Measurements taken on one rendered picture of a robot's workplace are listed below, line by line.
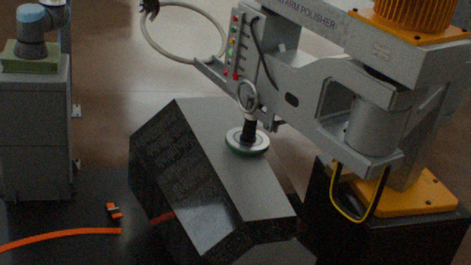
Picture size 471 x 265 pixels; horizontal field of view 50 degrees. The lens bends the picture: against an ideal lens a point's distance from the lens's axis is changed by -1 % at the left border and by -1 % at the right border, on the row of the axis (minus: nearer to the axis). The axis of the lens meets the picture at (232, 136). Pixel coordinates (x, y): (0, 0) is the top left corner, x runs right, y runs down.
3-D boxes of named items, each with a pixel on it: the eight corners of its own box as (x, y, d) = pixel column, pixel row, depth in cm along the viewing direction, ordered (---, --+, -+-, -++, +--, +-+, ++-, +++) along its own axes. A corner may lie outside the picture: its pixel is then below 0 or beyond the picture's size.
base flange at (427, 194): (405, 154, 289) (408, 147, 286) (459, 210, 250) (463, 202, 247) (328, 159, 274) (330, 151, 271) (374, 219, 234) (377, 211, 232)
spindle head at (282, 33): (309, 121, 227) (333, 25, 204) (271, 131, 215) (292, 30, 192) (260, 86, 251) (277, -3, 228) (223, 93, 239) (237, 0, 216)
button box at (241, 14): (238, 73, 228) (247, 12, 213) (232, 74, 226) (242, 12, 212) (227, 66, 233) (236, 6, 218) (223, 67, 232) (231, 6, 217)
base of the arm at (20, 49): (11, 59, 280) (10, 42, 275) (15, 46, 296) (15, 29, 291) (47, 61, 286) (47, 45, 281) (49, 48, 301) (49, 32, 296)
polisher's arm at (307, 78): (392, 191, 196) (436, 76, 171) (352, 208, 183) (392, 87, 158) (273, 104, 244) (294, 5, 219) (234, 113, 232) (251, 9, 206)
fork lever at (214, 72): (301, 126, 230) (304, 117, 228) (268, 135, 220) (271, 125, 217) (217, 61, 275) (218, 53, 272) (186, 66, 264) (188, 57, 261)
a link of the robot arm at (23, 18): (10, 37, 281) (9, 6, 273) (32, 29, 296) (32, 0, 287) (32, 44, 278) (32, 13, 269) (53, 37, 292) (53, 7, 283)
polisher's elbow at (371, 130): (355, 124, 199) (369, 79, 188) (402, 145, 190) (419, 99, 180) (334, 142, 185) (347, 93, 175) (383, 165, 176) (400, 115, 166)
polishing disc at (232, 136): (260, 128, 262) (260, 126, 261) (275, 151, 245) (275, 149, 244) (221, 129, 255) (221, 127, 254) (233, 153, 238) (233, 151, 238)
